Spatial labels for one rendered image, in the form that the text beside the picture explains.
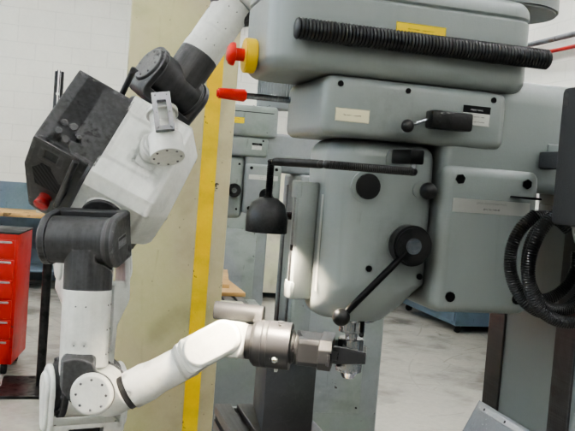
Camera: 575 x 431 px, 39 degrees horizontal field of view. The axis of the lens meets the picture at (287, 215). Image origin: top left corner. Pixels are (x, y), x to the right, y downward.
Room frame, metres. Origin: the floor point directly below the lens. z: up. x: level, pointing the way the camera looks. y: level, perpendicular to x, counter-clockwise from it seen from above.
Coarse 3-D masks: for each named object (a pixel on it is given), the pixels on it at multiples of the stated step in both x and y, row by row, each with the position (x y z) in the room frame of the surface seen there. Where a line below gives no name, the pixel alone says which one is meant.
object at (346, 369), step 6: (348, 348) 1.45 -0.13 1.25; (354, 348) 1.45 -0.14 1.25; (360, 348) 1.45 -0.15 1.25; (336, 366) 1.46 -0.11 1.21; (342, 366) 1.45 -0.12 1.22; (348, 366) 1.45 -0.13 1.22; (354, 366) 1.45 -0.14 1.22; (360, 366) 1.46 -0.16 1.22; (342, 372) 1.45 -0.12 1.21; (348, 372) 1.45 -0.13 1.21; (354, 372) 1.45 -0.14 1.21; (360, 372) 1.46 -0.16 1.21
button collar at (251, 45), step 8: (248, 40) 1.39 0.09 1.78; (256, 40) 1.39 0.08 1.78; (248, 48) 1.38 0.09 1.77; (256, 48) 1.38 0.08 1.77; (248, 56) 1.38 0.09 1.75; (256, 56) 1.38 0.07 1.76; (240, 64) 1.42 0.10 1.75; (248, 64) 1.38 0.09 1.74; (256, 64) 1.39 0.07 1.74; (248, 72) 1.40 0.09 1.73
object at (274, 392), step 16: (256, 368) 2.07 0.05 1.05; (304, 368) 1.88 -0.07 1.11; (256, 384) 2.05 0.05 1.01; (272, 384) 1.87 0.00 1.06; (288, 384) 1.88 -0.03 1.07; (304, 384) 1.88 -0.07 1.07; (256, 400) 2.02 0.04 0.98; (272, 400) 1.87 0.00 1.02; (288, 400) 1.88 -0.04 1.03; (304, 400) 1.88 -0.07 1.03; (272, 416) 1.87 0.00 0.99; (288, 416) 1.88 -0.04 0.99; (304, 416) 1.88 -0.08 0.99
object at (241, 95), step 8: (224, 88) 1.49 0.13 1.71; (232, 88) 1.50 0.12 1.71; (216, 96) 1.49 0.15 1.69; (224, 96) 1.49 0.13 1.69; (232, 96) 1.49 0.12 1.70; (240, 96) 1.50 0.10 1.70; (248, 96) 1.51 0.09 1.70; (256, 96) 1.51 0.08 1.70; (264, 96) 1.51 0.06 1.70; (272, 96) 1.52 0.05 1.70; (280, 96) 1.53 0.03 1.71
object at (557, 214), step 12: (564, 96) 1.23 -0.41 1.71; (564, 108) 1.23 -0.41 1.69; (564, 120) 1.23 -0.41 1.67; (564, 132) 1.23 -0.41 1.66; (564, 144) 1.22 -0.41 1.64; (564, 156) 1.22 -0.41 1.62; (564, 168) 1.22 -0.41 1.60; (564, 180) 1.21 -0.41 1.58; (564, 192) 1.21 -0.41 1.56; (564, 204) 1.21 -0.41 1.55; (552, 216) 1.24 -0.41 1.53; (564, 216) 1.21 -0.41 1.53
